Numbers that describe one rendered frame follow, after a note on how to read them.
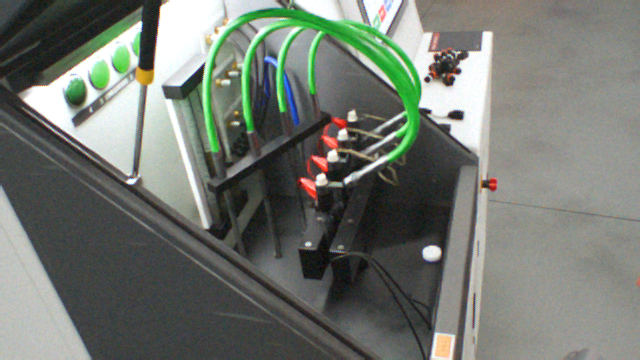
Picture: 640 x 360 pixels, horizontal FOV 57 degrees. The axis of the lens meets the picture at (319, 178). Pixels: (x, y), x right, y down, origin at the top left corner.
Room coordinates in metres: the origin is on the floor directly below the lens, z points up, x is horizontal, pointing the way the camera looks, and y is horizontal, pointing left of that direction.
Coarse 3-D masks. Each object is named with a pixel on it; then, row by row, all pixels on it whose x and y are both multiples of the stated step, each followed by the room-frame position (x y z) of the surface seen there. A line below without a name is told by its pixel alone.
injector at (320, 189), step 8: (328, 184) 0.88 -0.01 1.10; (320, 192) 0.87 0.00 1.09; (328, 192) 0.87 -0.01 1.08; (320, 200) 0.87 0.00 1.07; (328, 200) 0.87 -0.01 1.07; (320, 208) 0.88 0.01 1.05; (328, 208) 0.87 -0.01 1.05; (336, 208) 0.87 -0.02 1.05; (328, 216) 0.88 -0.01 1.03; (328, 224) 0.88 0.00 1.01; (328, 232) 0.88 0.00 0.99; (328, 240) 0.88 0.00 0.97; (328, 248) 0.88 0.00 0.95
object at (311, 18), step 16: (240, 16) 0.91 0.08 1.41; (256, 16) 0.90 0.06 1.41; (272, 16) 0.89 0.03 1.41; (288, 16) 0.88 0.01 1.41; (304, 16) 0.87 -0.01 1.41; (320, 16) 0.87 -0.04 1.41; (224, 32) 0.92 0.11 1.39; (336, 32) 0.86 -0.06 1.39; (352, 32) 0.85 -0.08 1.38; (368, 48) 0.84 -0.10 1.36; (208, 64) 0.94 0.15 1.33; (384, 64) 0.83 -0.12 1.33; (208, 80) 0.94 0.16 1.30; (400, 80) 0.82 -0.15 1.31; (208, 96) 0.95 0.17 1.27; (208, 112) 0.95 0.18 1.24; (416, 112) 0.81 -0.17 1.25; (208, 128) 0.95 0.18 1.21; (416, 128) 0.81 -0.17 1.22
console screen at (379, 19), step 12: (360, 0) 1.37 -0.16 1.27; (372, 0) 1.45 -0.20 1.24; (384, 0) 1.54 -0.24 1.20; (396, 0) 1.65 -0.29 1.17; (408, 0) 1.77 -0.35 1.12; (360, 12) 1.35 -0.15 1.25; (372, 12) 1.42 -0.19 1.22; (384, 12) 1.51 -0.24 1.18; (396, 12) 1.61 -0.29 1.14; (372, 24) 1.39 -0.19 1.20; (384, 24) 1.47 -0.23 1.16; (396, 24) 1.58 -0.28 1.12; (372, 36) 1.36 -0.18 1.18
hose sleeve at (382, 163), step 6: (384, 156) 0.84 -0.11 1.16; (378, 162) 0.84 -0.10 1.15; (384, 162) 0.83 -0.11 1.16; (366, 168) 0.85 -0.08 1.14; (372, 168) 0.84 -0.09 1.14; (378, 168) 0.83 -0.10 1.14; (354, 174) 0.86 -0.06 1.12; (360, 174) 0.85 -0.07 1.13; (366, 174) 0.84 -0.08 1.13; (372, 174) 0.84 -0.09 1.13; (354, 180) 0.85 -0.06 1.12; (360, 180) 0.85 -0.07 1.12
